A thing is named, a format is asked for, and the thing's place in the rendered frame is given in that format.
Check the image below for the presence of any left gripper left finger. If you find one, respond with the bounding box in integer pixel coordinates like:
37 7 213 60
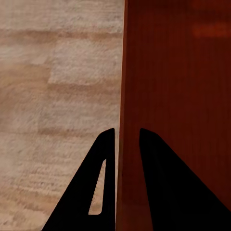
42 128 116 231

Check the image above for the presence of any storage box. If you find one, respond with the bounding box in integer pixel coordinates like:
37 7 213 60
115 0 231 231

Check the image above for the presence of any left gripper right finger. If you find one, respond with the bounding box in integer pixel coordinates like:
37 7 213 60
139 128 231 231

